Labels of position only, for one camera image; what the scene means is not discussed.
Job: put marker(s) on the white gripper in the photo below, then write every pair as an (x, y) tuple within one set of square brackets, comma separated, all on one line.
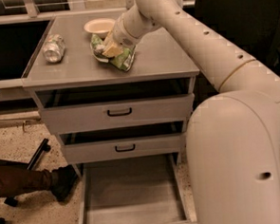
[(121, 33)]

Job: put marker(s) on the green jalapeno chip bag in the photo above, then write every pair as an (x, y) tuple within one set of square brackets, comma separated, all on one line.
[(123, 61)]

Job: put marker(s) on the grey drawer cabinet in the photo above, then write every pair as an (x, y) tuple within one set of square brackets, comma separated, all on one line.
[(160, 69)]

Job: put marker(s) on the middle grey drawer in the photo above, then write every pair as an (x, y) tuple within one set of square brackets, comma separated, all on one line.
[(123, 149)]

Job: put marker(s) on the black chair base left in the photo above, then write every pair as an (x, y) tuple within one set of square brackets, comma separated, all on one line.
[(43, 147)]

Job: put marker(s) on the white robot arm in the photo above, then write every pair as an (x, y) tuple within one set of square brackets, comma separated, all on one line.
[(233, 138)]

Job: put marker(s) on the top grey drawer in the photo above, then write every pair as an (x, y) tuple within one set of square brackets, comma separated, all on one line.
[(91, 117)]

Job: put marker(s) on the black office chair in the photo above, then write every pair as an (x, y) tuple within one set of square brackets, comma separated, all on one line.
[(249, 24)]

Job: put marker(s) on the person's black shoe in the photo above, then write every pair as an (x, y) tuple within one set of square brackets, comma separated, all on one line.
[(63, 179)]

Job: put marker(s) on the open bottom grey drawer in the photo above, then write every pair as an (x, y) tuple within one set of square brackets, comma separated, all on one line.
[(143, 190)]

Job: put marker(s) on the crushed silver can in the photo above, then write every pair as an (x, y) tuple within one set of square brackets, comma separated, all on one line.
[(53, 48)]

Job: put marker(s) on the white paper bowl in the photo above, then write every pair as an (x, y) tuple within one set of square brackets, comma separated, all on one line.
[(100, 26)]

